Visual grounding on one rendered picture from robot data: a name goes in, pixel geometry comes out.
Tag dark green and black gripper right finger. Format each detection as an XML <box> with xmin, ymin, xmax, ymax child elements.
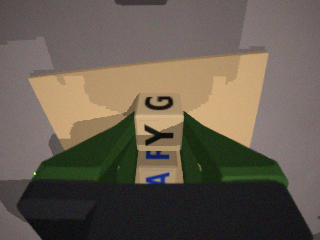
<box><xmin>180</xmin><ymin>111</ymin><xmax>289</xmax><ymax>188</ymax></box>

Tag tan letter block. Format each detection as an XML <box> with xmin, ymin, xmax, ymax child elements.
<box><xmin>137</xmin><ymin>151</ymin><xmax>178</xmax><ymax>183</ymax></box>
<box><xmin>134</xmin><ymin>93</ymin><xmax>184</xmax><ymax>151</ymax></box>

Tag tan flat mat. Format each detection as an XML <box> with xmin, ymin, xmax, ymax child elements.
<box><xmin>28</xmin><ymin>51</ymin><xmax>268</xmax><ymax>150</ymax></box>

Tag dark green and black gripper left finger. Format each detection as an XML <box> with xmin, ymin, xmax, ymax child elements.
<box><xmin>30</xmin><ymin>111</ymin><xmax>139</xmax><ymax>183</ymax></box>

